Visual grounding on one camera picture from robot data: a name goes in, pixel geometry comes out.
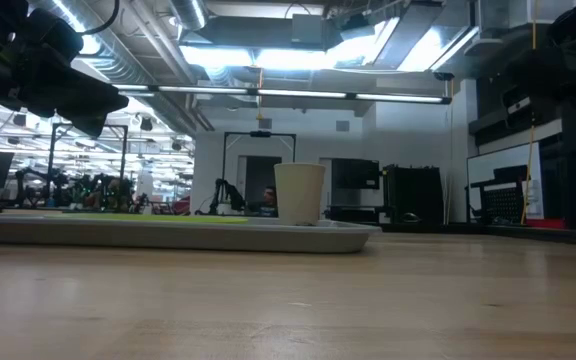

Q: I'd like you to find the grey plastic tray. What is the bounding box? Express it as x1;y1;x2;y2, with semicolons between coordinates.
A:
0;213;383;255

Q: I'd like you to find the person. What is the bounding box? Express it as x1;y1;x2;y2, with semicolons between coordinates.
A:
259;185;280;219

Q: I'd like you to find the white paper cup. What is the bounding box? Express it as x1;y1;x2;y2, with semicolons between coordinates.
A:
273;162;327;227

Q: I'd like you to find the black tall rig frame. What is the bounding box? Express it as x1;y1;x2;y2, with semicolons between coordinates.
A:
45;123;130;209

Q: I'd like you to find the black stand frame with camera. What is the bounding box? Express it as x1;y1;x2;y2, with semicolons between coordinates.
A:
221;130;298;201

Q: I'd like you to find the black perforated cart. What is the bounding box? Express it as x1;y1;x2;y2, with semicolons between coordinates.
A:
465;164;530;227

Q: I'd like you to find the black cable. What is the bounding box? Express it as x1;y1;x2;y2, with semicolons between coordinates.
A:
78;0;121;37

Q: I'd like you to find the whiteboard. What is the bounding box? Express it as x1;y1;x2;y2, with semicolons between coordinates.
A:
466;141;545;221

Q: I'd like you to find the black wall screen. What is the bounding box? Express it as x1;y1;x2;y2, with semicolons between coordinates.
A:
330;157;382;191

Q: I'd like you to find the yellow hanging cable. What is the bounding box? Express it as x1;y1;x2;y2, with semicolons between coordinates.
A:
519;0;540;226

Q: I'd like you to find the silver ventilation duct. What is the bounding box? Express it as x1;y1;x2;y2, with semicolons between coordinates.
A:
30;0;215;137

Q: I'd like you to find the black cabinet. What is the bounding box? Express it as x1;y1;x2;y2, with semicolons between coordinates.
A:
381;164;445;226

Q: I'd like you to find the long ceiling light bar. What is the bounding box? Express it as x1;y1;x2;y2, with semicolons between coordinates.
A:
111;83;453;106

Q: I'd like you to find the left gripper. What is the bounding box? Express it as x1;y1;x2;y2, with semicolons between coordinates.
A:
0;0;130;139

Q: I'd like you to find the red bin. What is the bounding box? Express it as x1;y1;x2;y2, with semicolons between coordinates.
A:
524;217;567;231

